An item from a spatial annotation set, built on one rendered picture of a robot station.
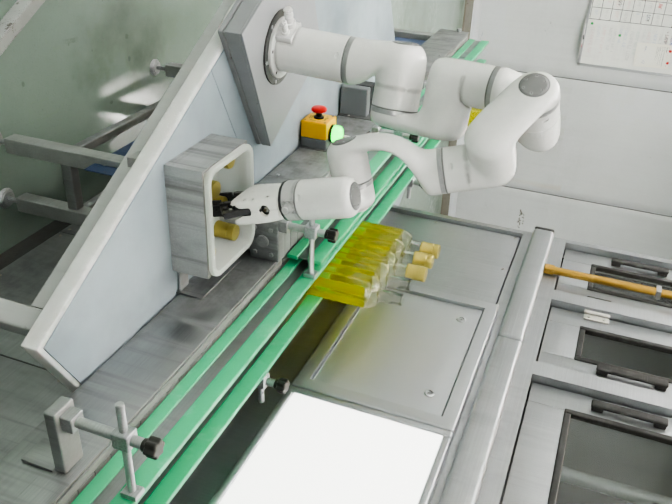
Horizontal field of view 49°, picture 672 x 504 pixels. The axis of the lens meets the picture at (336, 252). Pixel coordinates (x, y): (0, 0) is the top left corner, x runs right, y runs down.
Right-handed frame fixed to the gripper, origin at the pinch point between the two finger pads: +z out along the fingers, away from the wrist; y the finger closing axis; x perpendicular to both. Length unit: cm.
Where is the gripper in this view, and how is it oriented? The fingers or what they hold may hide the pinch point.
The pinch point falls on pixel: (219, 204)
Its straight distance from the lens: 145.8
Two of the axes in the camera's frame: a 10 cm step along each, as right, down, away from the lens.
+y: 3.7, -4.2, 8.3
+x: -1.9, -9.1, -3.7
